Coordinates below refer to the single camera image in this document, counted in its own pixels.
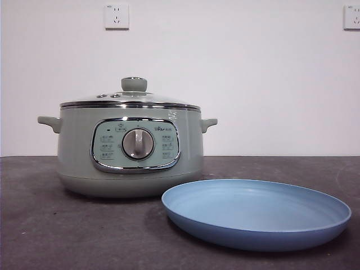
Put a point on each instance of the blue round plate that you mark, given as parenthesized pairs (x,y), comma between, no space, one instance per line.
(253,208)

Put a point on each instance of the pale green electric steamer pot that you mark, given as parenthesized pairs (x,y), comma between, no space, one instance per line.
(76,157)

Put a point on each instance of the white wall socket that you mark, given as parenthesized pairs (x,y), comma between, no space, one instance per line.
(117,17)
(353,17)

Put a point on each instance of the glass lid with green knob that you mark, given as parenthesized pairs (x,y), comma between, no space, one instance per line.
(134,83)

